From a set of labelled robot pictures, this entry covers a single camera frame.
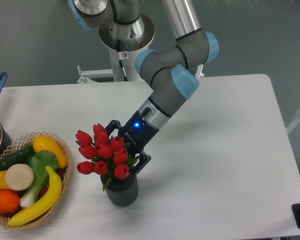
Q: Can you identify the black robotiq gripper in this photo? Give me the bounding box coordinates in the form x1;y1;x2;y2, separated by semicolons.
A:
105;110;159;175

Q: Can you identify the red tulip bouquet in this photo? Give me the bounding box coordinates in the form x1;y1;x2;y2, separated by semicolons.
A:
75;123;140;191

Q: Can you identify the dark red fruit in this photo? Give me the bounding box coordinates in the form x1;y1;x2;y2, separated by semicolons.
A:
39;169;64;198

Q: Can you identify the woven wicker basket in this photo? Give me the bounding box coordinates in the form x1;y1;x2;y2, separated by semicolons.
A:
0;131;73;230

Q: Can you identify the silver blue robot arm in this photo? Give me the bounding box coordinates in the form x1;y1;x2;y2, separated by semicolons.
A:
68;0;219;175

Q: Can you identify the dark grey ribbed vase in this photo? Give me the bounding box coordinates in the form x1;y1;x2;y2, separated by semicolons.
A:
105;174;139;207

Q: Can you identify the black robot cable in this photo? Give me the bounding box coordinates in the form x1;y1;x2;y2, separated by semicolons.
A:
116;39;129;82

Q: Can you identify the beige round disc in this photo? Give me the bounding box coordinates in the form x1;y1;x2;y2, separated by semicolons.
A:
4;163;34;191

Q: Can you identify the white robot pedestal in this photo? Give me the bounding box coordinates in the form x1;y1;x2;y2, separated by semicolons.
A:
76;12;169;84

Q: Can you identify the yellow banana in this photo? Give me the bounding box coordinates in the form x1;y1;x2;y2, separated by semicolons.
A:
7;166;62;227

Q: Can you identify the green cucumber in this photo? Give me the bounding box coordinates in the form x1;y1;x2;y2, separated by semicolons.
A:
0;144;35;171

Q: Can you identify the green bok choy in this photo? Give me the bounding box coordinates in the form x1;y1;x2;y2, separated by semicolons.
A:
20;150;59;209

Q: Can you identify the orange fruit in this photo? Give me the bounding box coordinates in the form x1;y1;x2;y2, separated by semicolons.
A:
0;190;20;214

